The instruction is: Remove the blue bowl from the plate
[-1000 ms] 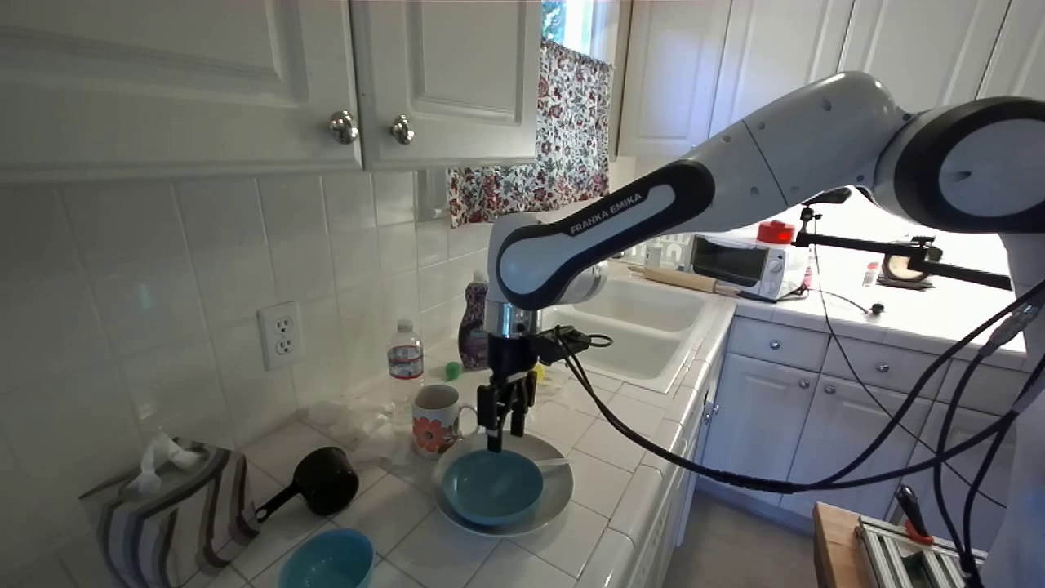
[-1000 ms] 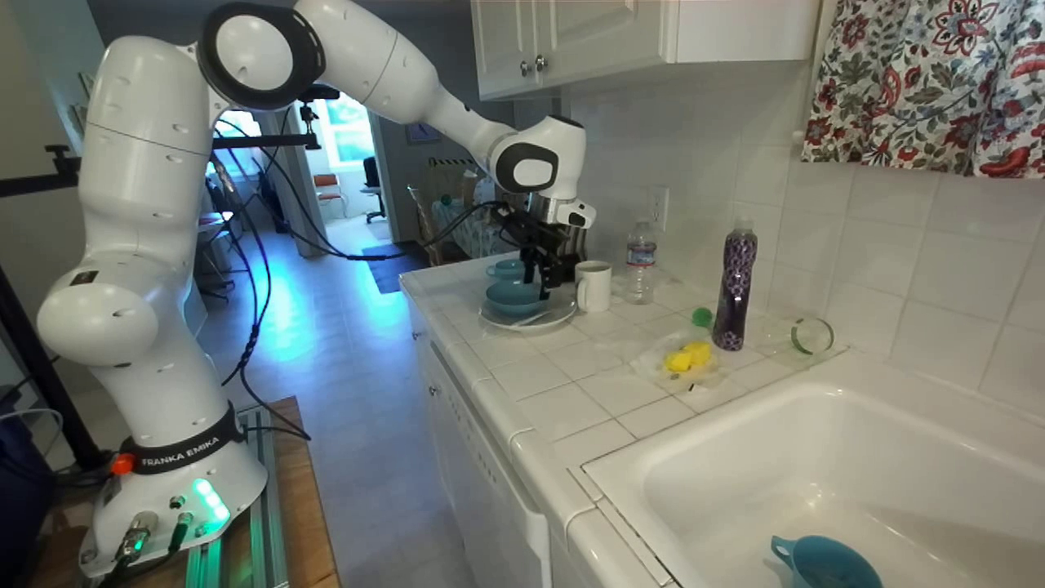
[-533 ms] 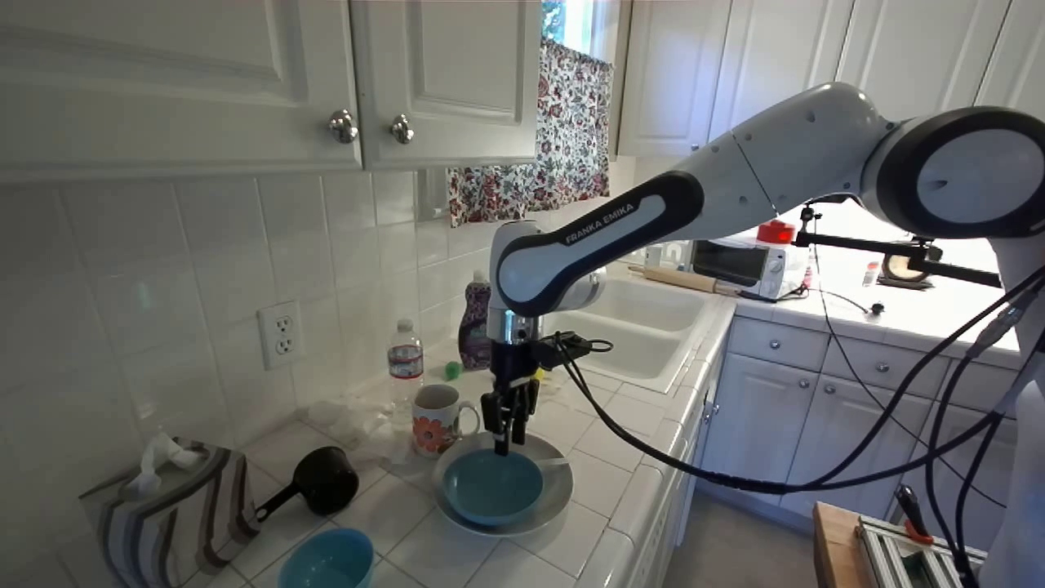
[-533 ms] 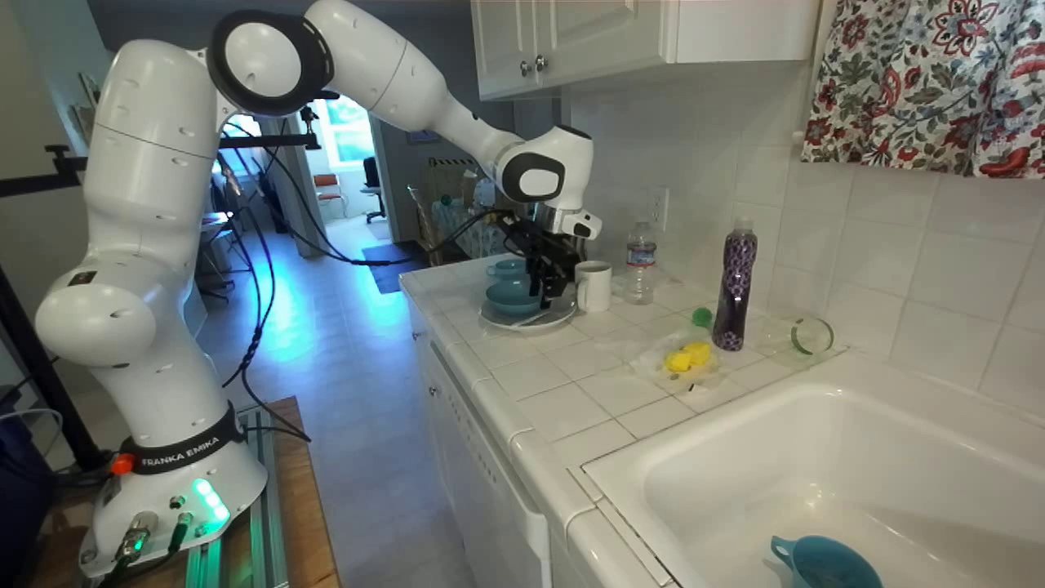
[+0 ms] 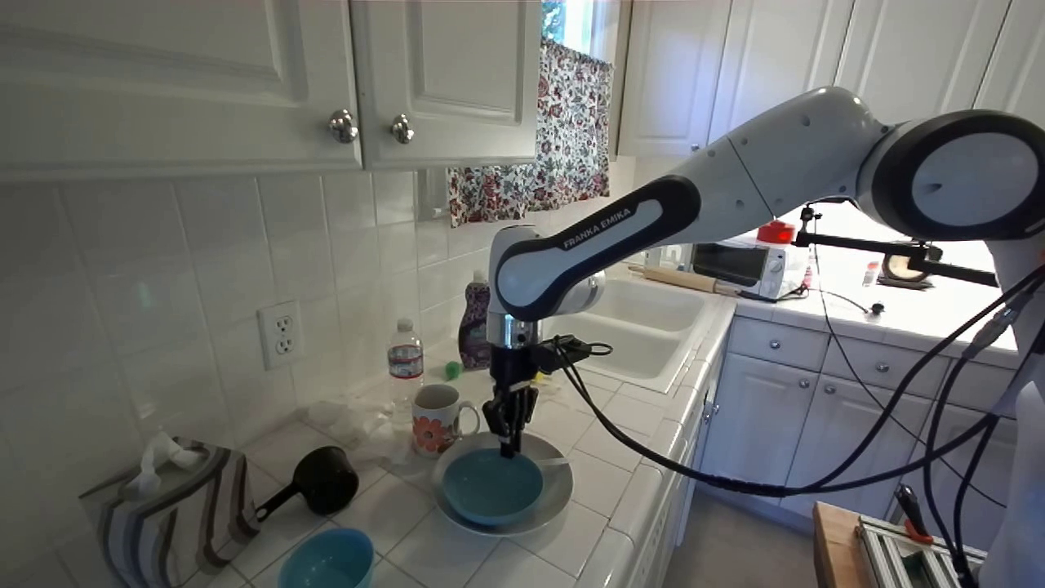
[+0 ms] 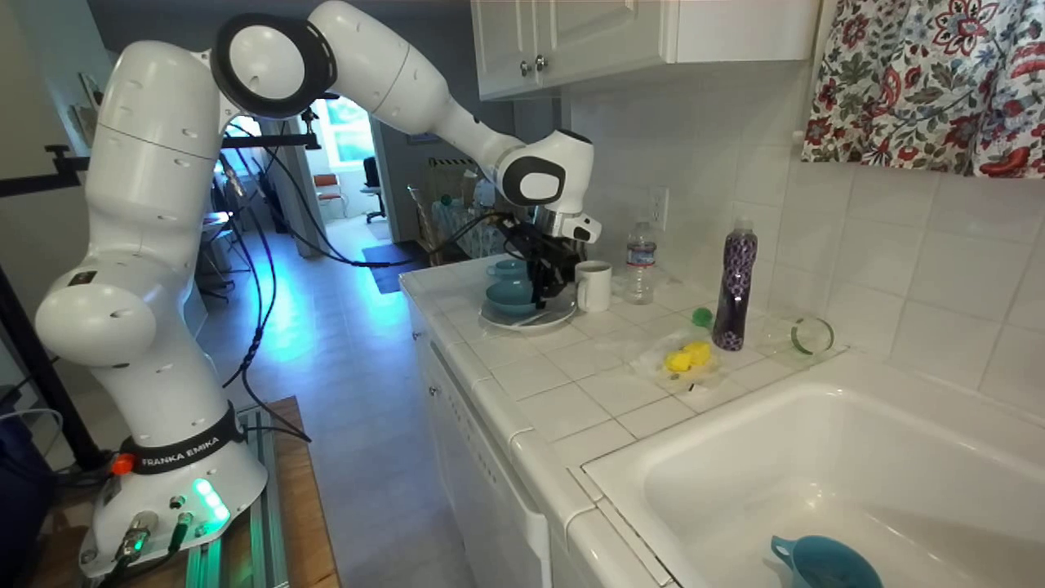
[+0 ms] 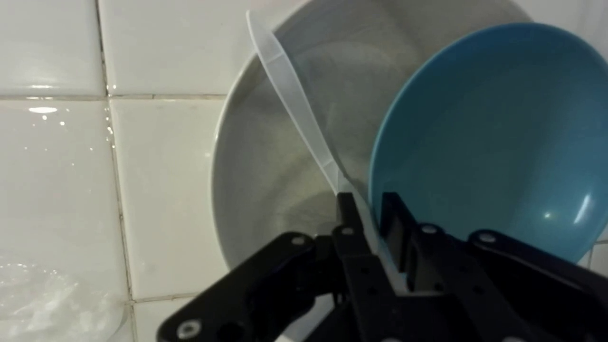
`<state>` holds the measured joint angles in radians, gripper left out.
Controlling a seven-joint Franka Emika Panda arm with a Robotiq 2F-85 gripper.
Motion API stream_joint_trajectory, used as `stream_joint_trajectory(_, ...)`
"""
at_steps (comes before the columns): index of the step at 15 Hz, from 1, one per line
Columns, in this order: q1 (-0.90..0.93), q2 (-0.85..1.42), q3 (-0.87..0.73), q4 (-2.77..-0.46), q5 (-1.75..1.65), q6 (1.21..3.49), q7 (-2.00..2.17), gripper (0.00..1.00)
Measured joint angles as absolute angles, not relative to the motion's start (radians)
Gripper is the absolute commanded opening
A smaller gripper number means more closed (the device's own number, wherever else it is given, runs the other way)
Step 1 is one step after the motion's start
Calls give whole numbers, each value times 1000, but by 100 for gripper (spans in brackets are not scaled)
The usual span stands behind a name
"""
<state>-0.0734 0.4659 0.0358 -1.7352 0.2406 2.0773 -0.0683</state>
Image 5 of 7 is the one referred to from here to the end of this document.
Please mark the white cabinet drawer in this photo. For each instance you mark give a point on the white cabinet drawer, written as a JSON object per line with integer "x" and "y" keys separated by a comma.
{"x": 776, "y": 344}

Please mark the silver cabinet knob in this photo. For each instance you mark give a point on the silver cabinet knob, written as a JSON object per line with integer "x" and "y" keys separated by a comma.
{"x": 345, "y": 124}
{"x": 403, "y": 128}

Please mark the white kitchen sink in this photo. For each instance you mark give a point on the white kitchen sink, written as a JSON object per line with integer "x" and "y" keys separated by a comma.
{"x": 655, "y": 327}

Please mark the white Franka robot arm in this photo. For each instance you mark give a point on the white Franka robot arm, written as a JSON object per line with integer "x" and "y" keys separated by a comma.
{"x": 784, "y": 165}

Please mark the light blue bowl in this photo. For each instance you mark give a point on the light blue bowl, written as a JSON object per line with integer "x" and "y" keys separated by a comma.
{"x": 328, "y": 559}

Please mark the striped dish towel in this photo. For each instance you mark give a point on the striped dish towel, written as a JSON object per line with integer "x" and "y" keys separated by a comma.
{"x": 164, "y": 522}

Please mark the grey round plate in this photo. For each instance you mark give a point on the grey round plate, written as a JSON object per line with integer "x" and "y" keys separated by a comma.
{"x": 557, "y": 479}

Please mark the floral ceramic mug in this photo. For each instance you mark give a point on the floral ceramic mug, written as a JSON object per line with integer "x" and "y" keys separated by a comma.
{"x": 439, "y": 420}

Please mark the wide white cabinet door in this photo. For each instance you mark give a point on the wide white cabinet door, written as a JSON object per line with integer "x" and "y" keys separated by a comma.
{"x": 164, "y": 75}

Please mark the wooden rolling pin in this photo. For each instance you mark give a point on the wooden rolling pin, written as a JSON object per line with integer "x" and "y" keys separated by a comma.
{"x": 686, "y": 277}

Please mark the wooden box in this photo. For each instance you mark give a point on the wooden box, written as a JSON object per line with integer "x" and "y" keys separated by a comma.
{"x": 839, "y": 544}

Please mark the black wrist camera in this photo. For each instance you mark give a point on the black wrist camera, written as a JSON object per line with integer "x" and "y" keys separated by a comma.
{"x": 570, "y": 352}

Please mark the white lower cabinet door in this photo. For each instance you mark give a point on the white lower cabinet door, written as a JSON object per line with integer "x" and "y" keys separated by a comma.
{"x": 755, "y": 425}

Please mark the clear water bottle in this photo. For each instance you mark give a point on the clear water bottle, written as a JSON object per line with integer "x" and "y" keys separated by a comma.
{"x": 407, "y": 352}

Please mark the white crumpled cloth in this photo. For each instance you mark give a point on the white crumpled cloth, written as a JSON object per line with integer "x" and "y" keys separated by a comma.
{"x": 157, "y": 455}

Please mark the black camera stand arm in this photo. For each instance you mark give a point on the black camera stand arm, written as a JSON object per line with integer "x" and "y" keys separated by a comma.
{"x": 869, "y": 246}

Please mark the floral window curtain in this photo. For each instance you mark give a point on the floral window curtain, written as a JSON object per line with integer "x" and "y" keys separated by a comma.
{"x": 557, "y": 140}

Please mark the brown round object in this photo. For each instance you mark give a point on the brown round object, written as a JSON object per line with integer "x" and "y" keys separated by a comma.
{"x": 903, "y": 269}

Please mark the small green ball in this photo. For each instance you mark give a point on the small green ball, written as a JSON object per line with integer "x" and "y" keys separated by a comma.
{"x": 452, "y": 369}

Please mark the red small object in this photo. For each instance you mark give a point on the red small object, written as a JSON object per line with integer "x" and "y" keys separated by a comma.
{"x": 776, "y": 232}

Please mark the narrow white cabinet door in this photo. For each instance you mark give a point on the narrow white cabinet door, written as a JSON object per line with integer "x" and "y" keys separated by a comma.
{"x": 458, "y": 67}

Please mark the purple dish soap bottle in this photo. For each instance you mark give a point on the purple dish soap bottle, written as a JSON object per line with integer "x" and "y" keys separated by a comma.
{"x": 476, "y": 327}

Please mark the white wall outlet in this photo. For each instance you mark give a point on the white wall outlet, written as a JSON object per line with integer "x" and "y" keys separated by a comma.
{"x": 280, "y": 335}

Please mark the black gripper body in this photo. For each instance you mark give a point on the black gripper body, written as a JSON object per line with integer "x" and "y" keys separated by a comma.
{"x": 513, "y": 374}

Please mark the white toaster oven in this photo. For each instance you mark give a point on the white toaster oven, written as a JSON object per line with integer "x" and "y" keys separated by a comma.
{"x": 746, "y": 269}

